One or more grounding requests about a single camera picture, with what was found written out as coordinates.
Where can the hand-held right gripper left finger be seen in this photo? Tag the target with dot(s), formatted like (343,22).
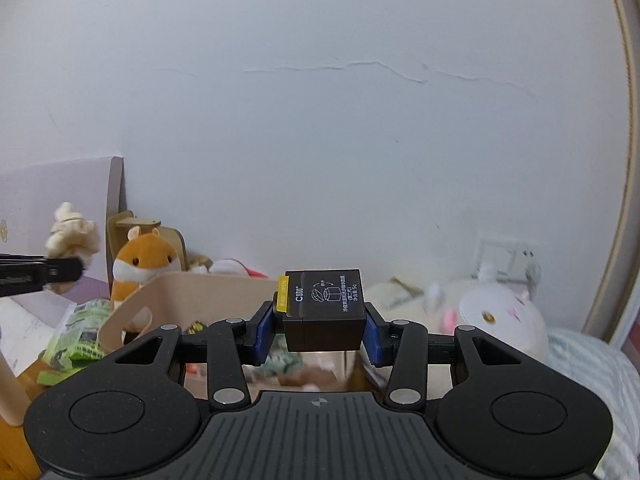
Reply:
(265,335)

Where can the small black box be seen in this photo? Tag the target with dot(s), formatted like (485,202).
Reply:
(322,320)

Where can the green snack packet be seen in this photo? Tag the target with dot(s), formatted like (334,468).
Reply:
(80,330)

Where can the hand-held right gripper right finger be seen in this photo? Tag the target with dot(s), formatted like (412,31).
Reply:
(372,340)

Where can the striped pale green blanket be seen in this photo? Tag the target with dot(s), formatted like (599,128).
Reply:
(600,375)

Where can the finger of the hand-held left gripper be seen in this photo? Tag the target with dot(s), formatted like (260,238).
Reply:
(40,272)

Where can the purple headboard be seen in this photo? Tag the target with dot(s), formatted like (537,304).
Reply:
(50,195)

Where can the cream animal plush cushion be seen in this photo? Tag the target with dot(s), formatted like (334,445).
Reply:
(500,320)

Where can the red and white plush toy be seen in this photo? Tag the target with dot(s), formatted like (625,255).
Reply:
(232,266)

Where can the orange hamster plush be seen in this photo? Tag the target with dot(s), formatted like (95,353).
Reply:
(145,260)

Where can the beige plastic storage container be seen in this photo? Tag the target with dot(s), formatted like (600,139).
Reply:
(200,295)

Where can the cream scrunchie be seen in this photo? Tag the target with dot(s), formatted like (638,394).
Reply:
(70,230)

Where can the green plaid scrunchie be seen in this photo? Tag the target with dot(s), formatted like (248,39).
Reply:
(282,364)

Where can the wooden stand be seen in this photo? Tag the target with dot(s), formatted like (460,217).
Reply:
(172,245)

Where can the pink floral wardrobe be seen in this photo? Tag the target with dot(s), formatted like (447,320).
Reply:
(634,260)

